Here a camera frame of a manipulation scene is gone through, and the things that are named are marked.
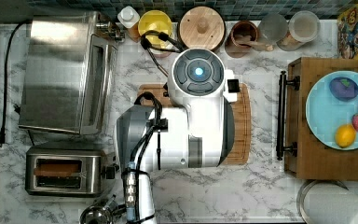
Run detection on stainless steel toaster oven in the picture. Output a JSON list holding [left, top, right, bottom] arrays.
[[19, 11, 117, 135]]

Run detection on wooden drawer box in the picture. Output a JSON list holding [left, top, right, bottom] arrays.
[[276, 57, 358, 181]]

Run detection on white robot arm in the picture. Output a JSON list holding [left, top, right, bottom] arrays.
[[115, 49, 239, 224]]

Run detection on light blue plate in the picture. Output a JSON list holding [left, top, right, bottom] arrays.
[[305, 71, 358, 150]]

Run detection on silver two-slot toaster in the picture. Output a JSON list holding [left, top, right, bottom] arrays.
[[25, 147, 118, 198]]

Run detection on wooden cutting board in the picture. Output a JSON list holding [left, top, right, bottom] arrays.
[[137, 83, 252, 165]]

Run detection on shiny steel lidded pot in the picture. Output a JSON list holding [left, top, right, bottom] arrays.
[[79, 196, 125, 224]]

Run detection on purple toy fruit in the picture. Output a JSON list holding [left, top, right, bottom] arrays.
[[329, 77, 358, 101]]

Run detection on white paper towel roll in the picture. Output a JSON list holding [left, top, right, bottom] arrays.
[[296, 180, 358, 224]]

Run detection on black power cord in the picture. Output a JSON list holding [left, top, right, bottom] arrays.
[[0, 21, 32, 149]]

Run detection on canister with wooden lid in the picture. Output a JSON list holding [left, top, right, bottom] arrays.
[[178, 7, 226, 50]]

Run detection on white cap bottle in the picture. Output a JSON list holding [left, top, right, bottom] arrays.
[[117, 6, 140, 42]]

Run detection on bread slice in toaster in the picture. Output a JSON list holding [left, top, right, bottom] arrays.
[[34, 164, 80, 177]]

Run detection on brown wooden utensil cup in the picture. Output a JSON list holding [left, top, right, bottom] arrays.
[[225, 21, 258, 58]]

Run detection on yellow mug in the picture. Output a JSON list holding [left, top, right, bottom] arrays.
[[138, 10, 173, 58]]

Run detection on clear glass jar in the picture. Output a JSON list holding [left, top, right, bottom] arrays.
[[277, 10, 320, 51]]

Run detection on grey lidded jar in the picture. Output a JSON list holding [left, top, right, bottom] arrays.
[[257, 13, 288, 47]]

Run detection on black toaster lever knob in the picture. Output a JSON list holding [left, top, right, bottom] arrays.
[[104, 165, 118, 179]]

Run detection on yellow toy lemon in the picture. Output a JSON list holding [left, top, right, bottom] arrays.
[[335, 124, 356, 148]]

